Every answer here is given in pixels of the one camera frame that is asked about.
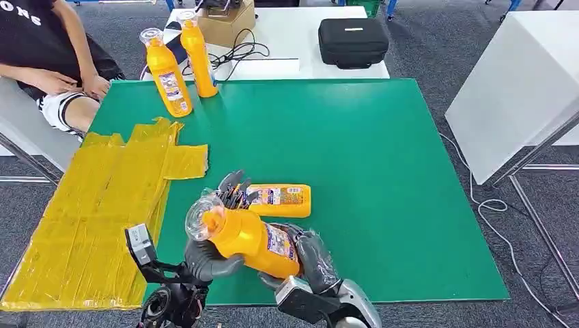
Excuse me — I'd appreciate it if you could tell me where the person's right hand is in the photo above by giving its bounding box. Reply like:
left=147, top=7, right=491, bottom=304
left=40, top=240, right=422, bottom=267
left=33, top=69, right=79, bottom=96

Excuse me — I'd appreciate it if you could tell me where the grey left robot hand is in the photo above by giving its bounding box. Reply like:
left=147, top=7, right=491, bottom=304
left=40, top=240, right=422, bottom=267
left=183, top=169, right=261, bottom=282

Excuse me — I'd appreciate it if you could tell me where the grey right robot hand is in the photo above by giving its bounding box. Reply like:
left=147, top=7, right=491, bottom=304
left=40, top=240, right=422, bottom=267
left=258, top=222, right=341, bottom=296

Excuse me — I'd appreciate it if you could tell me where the person's left hand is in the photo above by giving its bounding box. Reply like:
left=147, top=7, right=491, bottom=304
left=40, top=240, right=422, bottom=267
left=81, top=72, right=112, bottom=101

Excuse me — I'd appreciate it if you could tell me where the orange drink bottle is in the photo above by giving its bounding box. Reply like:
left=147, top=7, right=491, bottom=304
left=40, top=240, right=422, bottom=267
left=139, top=27, right=194, bottom=119
left=200, top=183, right=313, bottom=219
left=175, top=10, right=219, bottom=98
left=184, top=194, right=303, bottom=280

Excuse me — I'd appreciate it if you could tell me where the person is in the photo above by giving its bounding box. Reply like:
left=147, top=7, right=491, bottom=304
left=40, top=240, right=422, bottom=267
left=0, top=0, right=126, bottom=142

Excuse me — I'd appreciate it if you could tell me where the white table with metal legs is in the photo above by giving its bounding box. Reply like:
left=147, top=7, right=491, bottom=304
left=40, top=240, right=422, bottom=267
left=444, top=10, right=579, bottom=300
left=0, top=79, right=83, bottom=185

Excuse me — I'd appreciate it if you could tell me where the dark blue tablet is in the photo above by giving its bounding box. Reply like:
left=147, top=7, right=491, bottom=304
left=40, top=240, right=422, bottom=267
left=166, top=27, right=189, bottom=65

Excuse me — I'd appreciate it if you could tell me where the yellow plastic sheet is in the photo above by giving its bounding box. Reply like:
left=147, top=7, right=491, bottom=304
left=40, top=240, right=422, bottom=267
left=0, top=117, right=210, bottom=312

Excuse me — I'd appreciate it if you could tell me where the green table mat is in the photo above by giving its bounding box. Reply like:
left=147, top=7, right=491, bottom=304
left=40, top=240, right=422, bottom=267
left=89, top=79, right=511, bottom=305

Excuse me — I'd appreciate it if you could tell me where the brown cardboard box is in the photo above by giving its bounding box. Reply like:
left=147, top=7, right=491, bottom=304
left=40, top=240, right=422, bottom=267
left=197, top=0, right=257, bottom=49

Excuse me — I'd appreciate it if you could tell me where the black device on cardboard box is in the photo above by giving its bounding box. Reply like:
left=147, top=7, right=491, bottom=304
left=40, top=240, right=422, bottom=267
left=195, top=0, right=243, bottom=18

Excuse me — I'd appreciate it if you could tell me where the white rectangular table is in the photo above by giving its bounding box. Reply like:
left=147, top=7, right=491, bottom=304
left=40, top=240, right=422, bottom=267
left=141, top=5, right=391, bottom=83

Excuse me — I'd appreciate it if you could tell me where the black carrying case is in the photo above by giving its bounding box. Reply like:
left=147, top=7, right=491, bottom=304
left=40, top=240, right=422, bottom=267
left=317, top=18, right=390, bottom=70

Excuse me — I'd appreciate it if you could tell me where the green crate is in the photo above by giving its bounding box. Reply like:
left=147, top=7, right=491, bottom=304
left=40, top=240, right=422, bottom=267
left=345, top=0, right=382, bottom=18

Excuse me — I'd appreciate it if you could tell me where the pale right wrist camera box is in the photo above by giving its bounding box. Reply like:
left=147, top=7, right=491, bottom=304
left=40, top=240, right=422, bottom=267
left=274, top=276, right=328, bottom=325

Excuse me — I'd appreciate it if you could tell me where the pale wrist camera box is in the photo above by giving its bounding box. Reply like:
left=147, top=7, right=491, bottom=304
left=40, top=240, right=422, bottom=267
left=124, top=223, right=158, bottom=269
left=274, top=276, right=328, bottom=325

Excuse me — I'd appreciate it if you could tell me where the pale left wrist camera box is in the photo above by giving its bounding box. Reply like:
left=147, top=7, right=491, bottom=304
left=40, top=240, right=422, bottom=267
left=124, top=223, right=158, bottom=269

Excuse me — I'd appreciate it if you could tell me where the black tangled cable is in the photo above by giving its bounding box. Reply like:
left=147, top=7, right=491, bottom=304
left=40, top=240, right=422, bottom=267
left=182, top=28, right=271, bottom=83

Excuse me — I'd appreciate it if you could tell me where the white floor cable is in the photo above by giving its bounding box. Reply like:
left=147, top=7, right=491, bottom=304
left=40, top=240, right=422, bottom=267
left=438, top=131, right=573, bottom=328

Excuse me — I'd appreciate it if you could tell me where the black floor cable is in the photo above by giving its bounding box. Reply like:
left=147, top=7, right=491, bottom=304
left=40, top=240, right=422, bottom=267
left=537, top=256, right=579, bottom=318

